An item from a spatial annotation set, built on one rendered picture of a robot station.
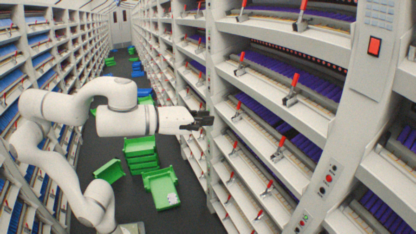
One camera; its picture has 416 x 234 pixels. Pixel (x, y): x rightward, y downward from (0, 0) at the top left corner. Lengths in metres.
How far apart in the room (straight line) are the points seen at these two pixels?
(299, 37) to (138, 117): 0.44
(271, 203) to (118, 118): 0.61
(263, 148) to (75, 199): 0.73
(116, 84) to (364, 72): 0.52
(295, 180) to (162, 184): 1.33
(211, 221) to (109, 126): 1.24
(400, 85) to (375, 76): 0.05
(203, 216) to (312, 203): 1.16
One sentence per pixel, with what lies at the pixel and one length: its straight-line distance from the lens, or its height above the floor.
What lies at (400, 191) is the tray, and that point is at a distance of 0.44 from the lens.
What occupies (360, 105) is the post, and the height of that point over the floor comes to 1.26.
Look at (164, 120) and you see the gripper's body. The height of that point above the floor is 1.12.
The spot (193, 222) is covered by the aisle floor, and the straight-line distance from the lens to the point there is 1.59.
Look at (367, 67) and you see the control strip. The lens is 0.39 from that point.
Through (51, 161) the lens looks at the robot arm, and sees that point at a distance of 0.81.
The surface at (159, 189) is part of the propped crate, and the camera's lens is 1.75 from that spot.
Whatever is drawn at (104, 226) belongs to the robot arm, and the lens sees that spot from 0.99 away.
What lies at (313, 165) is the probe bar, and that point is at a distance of 0.62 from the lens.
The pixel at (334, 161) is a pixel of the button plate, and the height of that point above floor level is 1.12.
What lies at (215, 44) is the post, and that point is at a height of 1.25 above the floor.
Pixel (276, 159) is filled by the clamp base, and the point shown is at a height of 0.97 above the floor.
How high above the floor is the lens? 1.38
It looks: 30 degrees down
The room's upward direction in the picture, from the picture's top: straight up
